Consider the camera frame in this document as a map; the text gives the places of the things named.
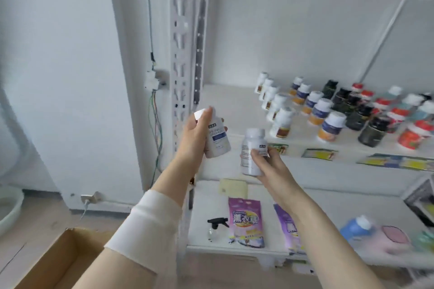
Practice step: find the person's right hand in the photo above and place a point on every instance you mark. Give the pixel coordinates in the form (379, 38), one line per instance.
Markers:
(276, 173)

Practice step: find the person's left hand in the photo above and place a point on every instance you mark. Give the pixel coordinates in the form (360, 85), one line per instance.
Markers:
(190, 139)

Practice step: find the person's left thumb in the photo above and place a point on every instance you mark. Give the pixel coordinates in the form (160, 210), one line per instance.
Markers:
(203, 116)

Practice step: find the person's right thumb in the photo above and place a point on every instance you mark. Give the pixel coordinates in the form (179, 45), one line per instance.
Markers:
(258, 156)

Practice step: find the white bottle with grey label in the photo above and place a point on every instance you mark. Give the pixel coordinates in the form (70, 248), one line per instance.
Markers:
(252, 139)

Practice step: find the white bottle with blue label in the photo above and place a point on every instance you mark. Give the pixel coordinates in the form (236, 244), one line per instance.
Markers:
(218, 138)

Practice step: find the person's right forearm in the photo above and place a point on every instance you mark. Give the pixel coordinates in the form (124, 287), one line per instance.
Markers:
(325, 238)

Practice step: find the person's left forearm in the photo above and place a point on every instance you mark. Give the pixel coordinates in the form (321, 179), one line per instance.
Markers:
(149, 217)

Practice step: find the green yellow shelf tag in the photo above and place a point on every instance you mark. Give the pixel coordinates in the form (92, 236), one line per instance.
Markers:
(279, 149)

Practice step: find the pale yellow card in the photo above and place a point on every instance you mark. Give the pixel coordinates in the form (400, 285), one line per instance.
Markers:
(233, 188)

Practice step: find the white bottle with brown label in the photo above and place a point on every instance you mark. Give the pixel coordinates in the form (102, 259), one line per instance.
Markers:
(277, 106)
(270, 97)
(266, 89)
(283, 122)
(261, 83)

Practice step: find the black yellow shelf tag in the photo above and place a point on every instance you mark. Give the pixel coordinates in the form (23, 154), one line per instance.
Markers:
(319, 154)

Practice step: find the purple detergent pouch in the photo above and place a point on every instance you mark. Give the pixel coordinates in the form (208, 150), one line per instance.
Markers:
(289, 229)
(246, 222)

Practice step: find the white bottle blue orange label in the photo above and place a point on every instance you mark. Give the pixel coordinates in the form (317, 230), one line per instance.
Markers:
(296, 86)
(312, 102)
(332, 126)
(320, 112)
(302, 94)

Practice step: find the clear spray bottle black trigger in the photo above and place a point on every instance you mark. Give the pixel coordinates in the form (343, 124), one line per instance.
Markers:
(217, 222)

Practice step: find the white metal shelf rack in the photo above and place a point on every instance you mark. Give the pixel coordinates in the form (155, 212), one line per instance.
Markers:
(178, 28)

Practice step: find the black bottle with black cap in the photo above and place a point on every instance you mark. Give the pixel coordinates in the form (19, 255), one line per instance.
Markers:
(329, 89)
(360, 117)
(352, 102)
(340, 98)
(373, 133)

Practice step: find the red capped bottle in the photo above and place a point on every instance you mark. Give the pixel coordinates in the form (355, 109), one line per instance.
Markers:
(415, 134)
(357, 88)
(382, 104)
(397, 116)
(367, 95)

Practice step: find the blue bottle with white cap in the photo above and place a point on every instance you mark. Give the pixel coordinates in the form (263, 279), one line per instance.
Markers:
(354, 229)

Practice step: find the blue yellow shelf tag strip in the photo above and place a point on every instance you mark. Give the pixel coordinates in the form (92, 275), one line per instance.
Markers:
(396, 162)

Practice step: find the teal bottle with white cap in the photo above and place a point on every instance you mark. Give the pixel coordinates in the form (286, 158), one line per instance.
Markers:
(412, 100)
(394, 91)
(425, 111)

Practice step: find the pink pouch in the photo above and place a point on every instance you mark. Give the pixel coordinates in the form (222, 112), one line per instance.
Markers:
(393, 238)

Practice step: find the white and black box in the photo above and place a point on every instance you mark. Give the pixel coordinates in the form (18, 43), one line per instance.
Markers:
(420, 197)

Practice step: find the green packet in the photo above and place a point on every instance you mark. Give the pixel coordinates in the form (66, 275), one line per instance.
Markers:
(426, 241)

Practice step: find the brown cardboard box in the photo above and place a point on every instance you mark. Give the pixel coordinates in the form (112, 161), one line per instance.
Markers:
(54, 261)

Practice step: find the white plastic basin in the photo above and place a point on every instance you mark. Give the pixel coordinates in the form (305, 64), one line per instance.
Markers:
(8, 211)

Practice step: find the white wall plug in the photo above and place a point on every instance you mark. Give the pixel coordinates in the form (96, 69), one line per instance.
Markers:
(91, 197)

